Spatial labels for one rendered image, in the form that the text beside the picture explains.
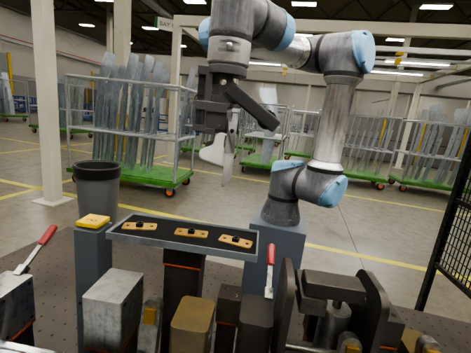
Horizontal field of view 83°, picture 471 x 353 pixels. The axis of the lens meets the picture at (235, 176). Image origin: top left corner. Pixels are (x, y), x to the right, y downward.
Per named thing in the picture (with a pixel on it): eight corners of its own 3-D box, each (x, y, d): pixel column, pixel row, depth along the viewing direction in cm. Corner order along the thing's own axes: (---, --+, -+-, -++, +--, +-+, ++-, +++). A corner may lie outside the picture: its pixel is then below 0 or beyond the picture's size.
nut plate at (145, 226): (120, 229, 67) (120, 225, 67) (125, 223, 70) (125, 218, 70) (155, 230, 68) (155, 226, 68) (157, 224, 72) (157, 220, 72)
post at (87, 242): (76, 365, 78) (70, 229, 68) (92, 344, 86) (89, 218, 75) (99, 370, 78) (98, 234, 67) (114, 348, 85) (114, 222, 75)
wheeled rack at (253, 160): (277, 178, 653) (288, 105, 611) (237, 172, 672) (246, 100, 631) (282, 165, 834) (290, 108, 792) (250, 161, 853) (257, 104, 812)
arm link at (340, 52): (305, 195, 100) (334, 39, 87) (345, 208, 90) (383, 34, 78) (289, 200, 91) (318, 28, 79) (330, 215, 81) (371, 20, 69)
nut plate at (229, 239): (217, 241, 66) (218, 236, 66) (222, 234, 70) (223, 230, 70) (249, 248, 64) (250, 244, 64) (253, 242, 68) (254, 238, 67)
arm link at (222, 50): (249, 49, 50) (253, 38, 42) (247, 75, 51) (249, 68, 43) (210, 45, 50) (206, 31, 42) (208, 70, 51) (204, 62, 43)
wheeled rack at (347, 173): (306, 178, 694) (318, 109, 652) (308, 171, 788) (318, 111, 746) (385, 191, 645) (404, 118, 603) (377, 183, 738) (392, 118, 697)
